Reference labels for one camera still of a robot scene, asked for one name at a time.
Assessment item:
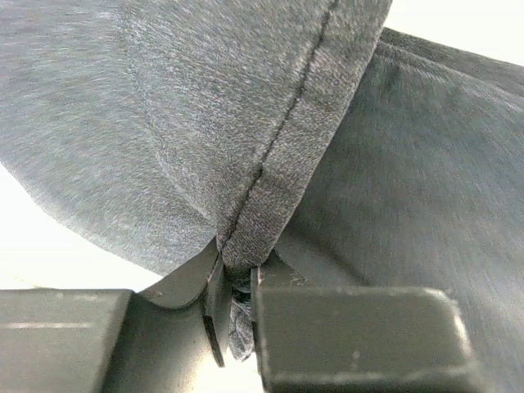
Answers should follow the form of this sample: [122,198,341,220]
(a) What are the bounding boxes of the black trousers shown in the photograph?
[1,1,523,392]

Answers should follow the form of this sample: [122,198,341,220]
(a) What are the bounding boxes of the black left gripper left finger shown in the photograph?
[1,242,229,392]

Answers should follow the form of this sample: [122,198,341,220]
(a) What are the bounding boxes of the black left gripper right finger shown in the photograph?
[251,253,487,392]

